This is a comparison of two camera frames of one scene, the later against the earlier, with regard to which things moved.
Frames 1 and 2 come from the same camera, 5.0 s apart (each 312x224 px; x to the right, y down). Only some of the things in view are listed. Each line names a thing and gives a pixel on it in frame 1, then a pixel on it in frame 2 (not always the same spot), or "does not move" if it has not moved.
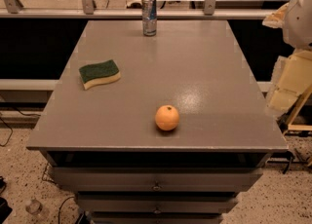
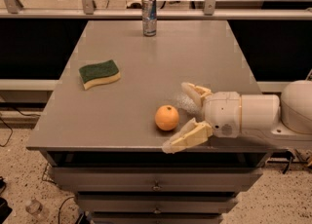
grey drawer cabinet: x=104 y=144 does not move
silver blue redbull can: x=149 y=16 does not move
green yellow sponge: x=102 y=72 does not move
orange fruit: x=167 y=117 does not move
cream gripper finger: x=275 y=19 -> x=199 y=93
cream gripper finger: x=292 y=77 -> x=194 y=132
